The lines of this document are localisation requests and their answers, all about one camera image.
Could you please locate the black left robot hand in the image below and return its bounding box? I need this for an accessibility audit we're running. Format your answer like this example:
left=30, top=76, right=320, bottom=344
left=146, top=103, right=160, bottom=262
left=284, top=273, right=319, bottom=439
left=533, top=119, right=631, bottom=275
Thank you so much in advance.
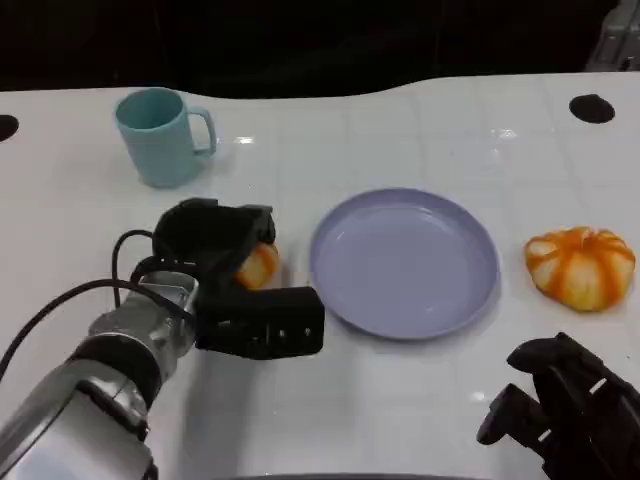
left=152, top=198, right=279, bottom=297

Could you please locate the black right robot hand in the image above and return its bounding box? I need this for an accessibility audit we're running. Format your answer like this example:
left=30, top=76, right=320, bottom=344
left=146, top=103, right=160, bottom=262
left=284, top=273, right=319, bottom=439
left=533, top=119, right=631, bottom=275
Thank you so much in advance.
left=475, top=332, right=640, bottom=480

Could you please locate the orange and white bread roll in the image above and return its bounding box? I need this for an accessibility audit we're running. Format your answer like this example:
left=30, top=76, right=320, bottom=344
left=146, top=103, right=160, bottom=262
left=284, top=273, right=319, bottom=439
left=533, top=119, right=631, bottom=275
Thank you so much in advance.
left=234, top=241, right=280, bottom=290
left=523, top=225, right=637, bottom=314

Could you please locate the pale green mug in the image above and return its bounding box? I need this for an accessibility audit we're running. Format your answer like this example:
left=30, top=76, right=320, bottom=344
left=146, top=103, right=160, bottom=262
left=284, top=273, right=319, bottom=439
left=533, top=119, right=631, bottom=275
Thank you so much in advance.
left=114, top=87, right=219, bottom=190

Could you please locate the lilac plate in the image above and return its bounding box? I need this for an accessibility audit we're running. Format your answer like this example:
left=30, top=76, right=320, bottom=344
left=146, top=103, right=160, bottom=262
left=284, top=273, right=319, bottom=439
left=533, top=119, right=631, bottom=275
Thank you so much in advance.
left=308, top=187, right=501, bottom=342

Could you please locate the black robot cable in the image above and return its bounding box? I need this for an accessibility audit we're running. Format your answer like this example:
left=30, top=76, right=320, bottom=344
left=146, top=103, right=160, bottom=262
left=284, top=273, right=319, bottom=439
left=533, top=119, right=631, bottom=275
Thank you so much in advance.
left=0, top=278, right=146, bottom=384
left=111, top=229, right=161, bottom=309

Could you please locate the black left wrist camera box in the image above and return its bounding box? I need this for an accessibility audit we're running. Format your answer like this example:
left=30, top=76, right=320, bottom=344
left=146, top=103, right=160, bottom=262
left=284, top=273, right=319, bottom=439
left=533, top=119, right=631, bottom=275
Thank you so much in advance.
left=193, top=286, right=326, bottom=361

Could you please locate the grey metal frame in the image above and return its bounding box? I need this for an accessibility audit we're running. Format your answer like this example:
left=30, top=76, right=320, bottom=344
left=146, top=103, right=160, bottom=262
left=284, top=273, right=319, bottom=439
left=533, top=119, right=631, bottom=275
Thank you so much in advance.
left=582, top=0, right=640, bottom=74

